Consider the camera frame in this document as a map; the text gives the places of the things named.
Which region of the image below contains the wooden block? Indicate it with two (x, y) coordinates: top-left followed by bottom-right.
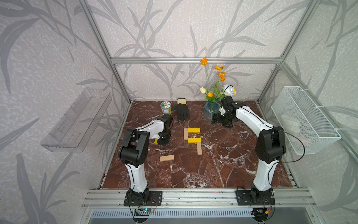
(159, 155), (174, 162)
(196, 142), (202, 155)
(183, 128), (188, 140)

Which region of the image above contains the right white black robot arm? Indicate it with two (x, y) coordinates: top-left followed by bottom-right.
(214, 96), (286, 193)

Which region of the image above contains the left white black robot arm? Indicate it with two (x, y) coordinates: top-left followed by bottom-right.
(118, 114), (172, 193)

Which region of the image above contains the glass vase with flowers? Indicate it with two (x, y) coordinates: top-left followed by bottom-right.
(200, 65), (236, 122)

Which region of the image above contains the green tin can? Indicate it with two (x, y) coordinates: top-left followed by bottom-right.
(160, 101), (172, 115)

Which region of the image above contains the black glove on stand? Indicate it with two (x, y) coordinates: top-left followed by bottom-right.
(172, 98), (190, 121)

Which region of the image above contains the white cloth in basket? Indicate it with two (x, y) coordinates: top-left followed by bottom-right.
(280, 113), (311, 147)

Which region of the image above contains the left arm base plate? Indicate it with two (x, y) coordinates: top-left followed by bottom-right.
(124, 189), (163, 207)

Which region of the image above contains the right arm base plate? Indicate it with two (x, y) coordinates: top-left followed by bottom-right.
(235, 189), (276, 206)

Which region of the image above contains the white wire basket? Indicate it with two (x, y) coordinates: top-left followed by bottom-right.
(271, 86), (341, 155)

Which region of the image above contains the clear acrylic wall shelf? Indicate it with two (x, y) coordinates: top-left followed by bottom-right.
(40, 87), (112, 153)

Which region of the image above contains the aluminium front rail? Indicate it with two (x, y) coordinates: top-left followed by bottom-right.
(81, 188), (317, 209)

